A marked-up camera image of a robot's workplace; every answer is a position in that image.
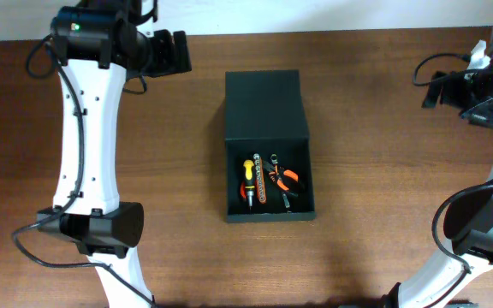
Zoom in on black storage box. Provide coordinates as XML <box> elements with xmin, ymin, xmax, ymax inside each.
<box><xmin>224</xmin><ymin>70</ymin><xmax>316</xmax><ymax>222</ymax></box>

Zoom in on yellow black stubby screwdriver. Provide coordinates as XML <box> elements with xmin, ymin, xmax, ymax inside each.
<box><xmin>243</xmin><ymin>159</ymin><xmax>256</xmax><ymax>210</ymax></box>

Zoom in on silver ratchet wrench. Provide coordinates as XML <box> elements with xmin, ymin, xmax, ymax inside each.
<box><xmin>270</xmin><ymin>154</ymin><xmax>290</xmax><ymax>211</ymax></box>

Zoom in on orange socket bit rail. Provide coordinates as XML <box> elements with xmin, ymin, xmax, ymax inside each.
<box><xmin>252</xmin><ymin>153</ymin><xmax>267</xmax><ymax>204</ymax></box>

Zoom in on small red cutting pliers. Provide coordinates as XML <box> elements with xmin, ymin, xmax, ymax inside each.
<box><xmin>240</xmin><ymin>181</ymin><xmax>247</xmax><ymax>202</ymax></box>

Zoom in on orange black long-nose pliers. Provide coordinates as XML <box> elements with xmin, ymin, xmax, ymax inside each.
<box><xmin>263</xmin><ymin>162</ymin><xmax>306</xmax><ymax>198</ymax></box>

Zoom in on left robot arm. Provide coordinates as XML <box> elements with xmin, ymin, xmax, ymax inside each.
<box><xmin>37</xmin><ymin>1</ymin><xmax>192</xmax><ymax>307</ymax></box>

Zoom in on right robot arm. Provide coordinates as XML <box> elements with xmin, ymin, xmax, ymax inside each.
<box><xmin>379</xmin><ymin>27</ymin><xmax>493</xmax><ymax>307</ymax></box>

